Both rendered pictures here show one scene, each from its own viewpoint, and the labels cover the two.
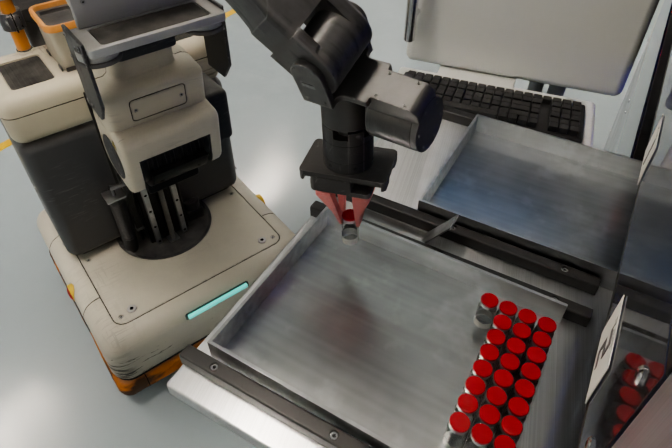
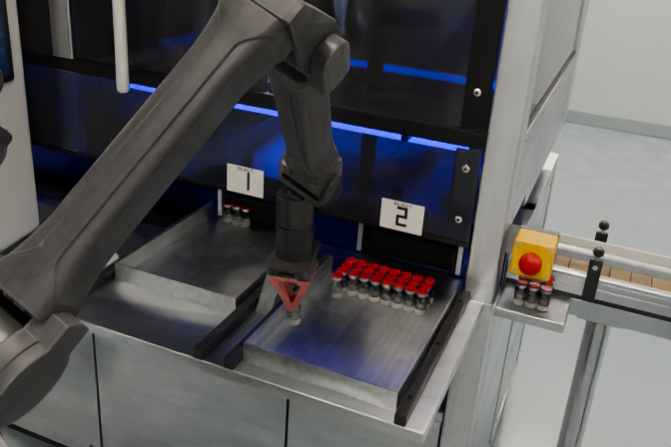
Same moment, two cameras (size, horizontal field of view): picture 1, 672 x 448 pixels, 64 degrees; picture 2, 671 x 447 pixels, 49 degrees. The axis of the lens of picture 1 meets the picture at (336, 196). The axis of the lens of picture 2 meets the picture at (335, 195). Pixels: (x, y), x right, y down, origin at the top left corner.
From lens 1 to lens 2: 1.16 m
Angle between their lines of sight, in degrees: 81
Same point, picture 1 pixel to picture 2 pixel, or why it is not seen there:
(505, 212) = (231, 276)
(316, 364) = (386, 360)
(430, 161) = (160, 304)
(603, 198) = (218, 238)
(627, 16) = (22, 161)
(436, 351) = (362, 313)
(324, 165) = (302, 261)
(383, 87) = not seen: hidden behind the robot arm
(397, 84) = not seen: hidden behind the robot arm
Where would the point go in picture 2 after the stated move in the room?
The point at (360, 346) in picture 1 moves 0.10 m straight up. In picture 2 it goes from (366, 342) to (371, 291)
